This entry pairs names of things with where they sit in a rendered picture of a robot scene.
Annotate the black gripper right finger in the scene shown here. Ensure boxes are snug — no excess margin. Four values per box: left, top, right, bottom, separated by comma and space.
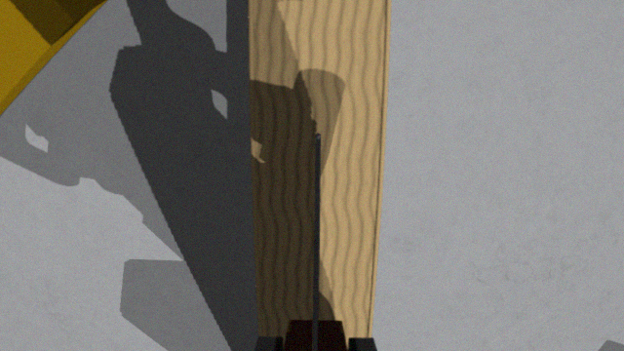
348, 337, 377, 351

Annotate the yellow rectangular block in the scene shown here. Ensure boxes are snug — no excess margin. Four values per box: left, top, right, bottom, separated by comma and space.
0, 0, 108, 116

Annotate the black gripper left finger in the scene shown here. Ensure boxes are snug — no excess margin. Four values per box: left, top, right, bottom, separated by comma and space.
254, 336, 283, 351

